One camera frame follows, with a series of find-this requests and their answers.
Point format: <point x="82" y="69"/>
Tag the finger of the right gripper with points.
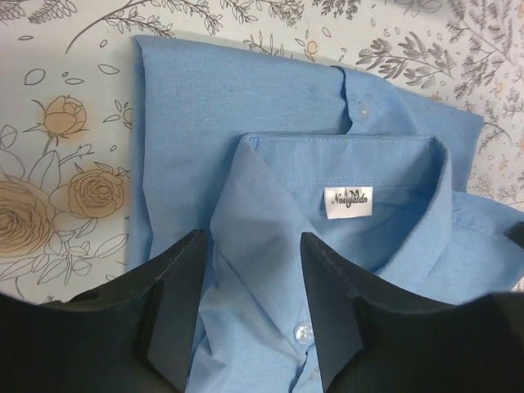
<point x="516" y="232"/>

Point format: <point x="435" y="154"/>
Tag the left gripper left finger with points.
<point x="132" y="334"/>

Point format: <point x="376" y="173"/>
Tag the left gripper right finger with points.
<point x="372" y="336"/>

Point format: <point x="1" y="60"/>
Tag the light blue long sleeve shirt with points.
<point x="258" y="149"/>

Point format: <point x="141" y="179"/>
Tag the floral table mat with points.
<point x="67" y="105"/>

